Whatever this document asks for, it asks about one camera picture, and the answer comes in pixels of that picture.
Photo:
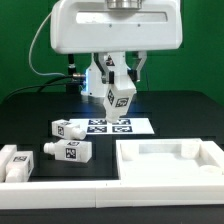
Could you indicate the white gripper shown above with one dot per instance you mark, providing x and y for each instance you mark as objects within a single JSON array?
[{"x": 88, "y": 26}]

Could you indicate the white square table top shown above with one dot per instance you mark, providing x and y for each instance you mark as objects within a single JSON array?
[{"x": 146, "y": 160}]

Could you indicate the white sheet with markers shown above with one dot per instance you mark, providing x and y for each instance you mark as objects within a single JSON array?
[{"x": 122, "y": 126}]

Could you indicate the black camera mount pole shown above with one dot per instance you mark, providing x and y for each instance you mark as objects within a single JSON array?
[{"x": 72, "y": 87}]

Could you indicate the white right barrier wall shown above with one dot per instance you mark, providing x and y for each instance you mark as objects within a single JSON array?
[{"x": 216, "y": 153}]

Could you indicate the white barrier wall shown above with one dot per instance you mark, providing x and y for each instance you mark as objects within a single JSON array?
[
  {"x": 99, "y": 194},
  {"x": 5, "y": 155},
  {"x": 216, "y": 153}
]

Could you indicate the white left barrier wall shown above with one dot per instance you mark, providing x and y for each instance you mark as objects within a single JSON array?
[{"x": 5, "y": 155}]

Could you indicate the white front barrier wall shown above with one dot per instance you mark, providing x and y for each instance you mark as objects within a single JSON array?
[{"x": 99, "y": 194}]

